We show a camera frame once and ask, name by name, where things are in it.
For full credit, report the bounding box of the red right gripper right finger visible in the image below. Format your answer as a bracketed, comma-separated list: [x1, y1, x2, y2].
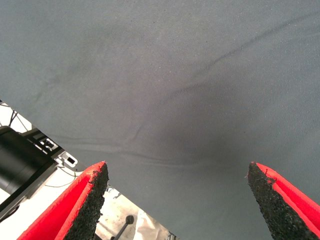
[245, 161, 320, 240]

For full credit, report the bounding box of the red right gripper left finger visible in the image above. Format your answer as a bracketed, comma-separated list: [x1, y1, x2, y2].
[16, 160, 110, 240]

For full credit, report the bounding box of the white connector socket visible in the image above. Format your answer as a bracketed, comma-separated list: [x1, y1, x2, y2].
[55, 150, 79, 169]

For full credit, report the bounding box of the black chair base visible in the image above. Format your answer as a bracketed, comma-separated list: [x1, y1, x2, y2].
[109, 214, 135, 240]

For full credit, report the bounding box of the person leg in white trousers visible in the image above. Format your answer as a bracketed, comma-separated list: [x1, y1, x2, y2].
[136, 209, 177, 240]

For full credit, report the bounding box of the dark grey table cloth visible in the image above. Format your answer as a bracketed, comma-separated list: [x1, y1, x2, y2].
[0, 0, 320, 240]

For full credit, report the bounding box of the black floor cable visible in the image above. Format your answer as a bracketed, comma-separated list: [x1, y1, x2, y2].
[0, 99, 33, 134]
[44, 166, 79, 189]

